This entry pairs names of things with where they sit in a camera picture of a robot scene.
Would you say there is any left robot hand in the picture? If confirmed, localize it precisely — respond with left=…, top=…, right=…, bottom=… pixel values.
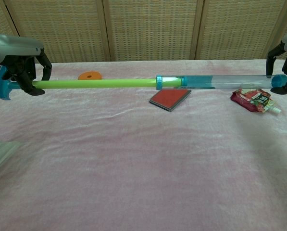
left=0, top=32, right=53, bottom=97

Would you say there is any green and blue water pump toy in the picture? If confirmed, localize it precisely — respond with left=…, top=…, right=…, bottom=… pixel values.
left=0, top=66, right=287, bottom=101

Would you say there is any red spouted drink pouch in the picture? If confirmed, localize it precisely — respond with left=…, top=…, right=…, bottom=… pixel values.
left=230, top=88, right=282, bottom=114

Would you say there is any orange disc with hole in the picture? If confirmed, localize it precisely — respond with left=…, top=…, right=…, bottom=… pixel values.
left=77, top=71, right=102, bottom=80

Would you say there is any red ink pad case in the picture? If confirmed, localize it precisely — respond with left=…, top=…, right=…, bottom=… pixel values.
left=149, top=88, right=192, bottom=113

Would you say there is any woven wooden folding screen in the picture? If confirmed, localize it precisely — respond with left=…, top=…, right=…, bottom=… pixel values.
left=0, top=0, right=287, bottom=64

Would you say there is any pink fuzzy tablecloth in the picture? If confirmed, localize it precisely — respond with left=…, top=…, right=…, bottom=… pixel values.
left=0, top=58, right=287, bottom=231

